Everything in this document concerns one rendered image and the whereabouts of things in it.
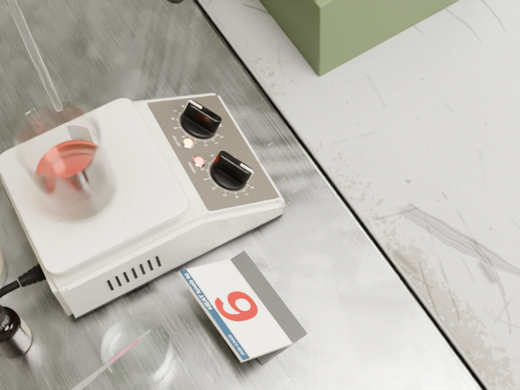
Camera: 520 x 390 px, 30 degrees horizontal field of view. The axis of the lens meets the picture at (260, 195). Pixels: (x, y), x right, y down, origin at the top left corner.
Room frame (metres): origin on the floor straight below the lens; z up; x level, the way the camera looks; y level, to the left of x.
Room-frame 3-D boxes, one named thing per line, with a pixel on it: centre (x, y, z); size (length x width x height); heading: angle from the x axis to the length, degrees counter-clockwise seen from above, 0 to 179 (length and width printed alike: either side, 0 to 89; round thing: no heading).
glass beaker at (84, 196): (0.36, 0.14, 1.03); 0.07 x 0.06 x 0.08; 27
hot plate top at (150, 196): (0.37, 0.13, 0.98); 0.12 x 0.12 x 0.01; 22
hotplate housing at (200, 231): (0.38, 0.11, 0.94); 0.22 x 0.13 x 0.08; 112
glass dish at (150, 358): (0.25, 0.11, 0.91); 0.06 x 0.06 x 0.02
